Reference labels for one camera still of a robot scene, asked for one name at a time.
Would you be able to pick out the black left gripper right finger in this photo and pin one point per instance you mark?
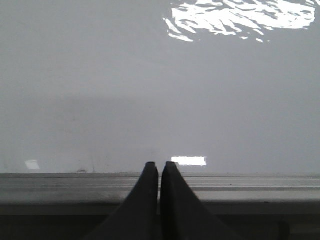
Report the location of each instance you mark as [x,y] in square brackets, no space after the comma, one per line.
[183,216]

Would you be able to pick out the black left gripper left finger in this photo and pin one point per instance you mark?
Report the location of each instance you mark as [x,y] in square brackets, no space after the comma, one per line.
[135,217]

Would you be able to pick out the white whiteboard with aluminium frame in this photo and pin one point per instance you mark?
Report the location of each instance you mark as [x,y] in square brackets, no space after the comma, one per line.
[92,90]

